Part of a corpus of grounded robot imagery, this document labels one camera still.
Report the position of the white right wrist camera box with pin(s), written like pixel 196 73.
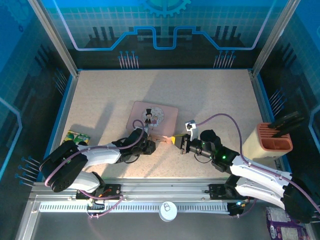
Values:
pixel 191 126

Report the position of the purple snack packet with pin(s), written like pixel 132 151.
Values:
pixel 280 225

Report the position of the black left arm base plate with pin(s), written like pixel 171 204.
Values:
pixel 110 191

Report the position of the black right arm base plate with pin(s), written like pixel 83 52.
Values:
pixel 217 191

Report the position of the aluminium frame post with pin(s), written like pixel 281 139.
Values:
pixel 53 37
pixel 275 37

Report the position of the pink illustrated tin box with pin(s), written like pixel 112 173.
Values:
pixel 165 125

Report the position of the white round lock-print lid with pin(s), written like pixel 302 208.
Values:
pixel 168 211

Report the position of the beige knife block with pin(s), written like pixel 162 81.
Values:
pixel 260 147

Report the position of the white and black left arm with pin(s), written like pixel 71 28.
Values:
pixel 100 156

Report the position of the brass padlock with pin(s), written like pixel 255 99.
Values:
pixel 161 139

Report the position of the aluminium mounting rail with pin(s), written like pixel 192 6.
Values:
pixel 162 187

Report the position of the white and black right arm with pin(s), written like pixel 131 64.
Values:
pixel 260 172

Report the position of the green snack packet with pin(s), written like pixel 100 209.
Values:
pixel 78 137

